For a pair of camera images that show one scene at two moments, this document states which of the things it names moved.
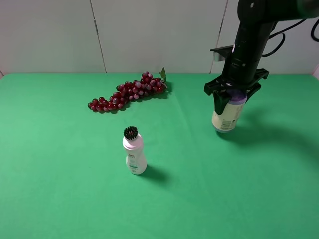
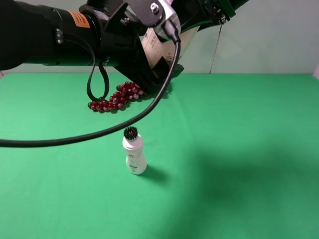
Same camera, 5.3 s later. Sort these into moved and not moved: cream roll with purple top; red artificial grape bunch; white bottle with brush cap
Moved: cream roll with purple top
Not moved: white bottle with brush cap; red artificial grape bunch
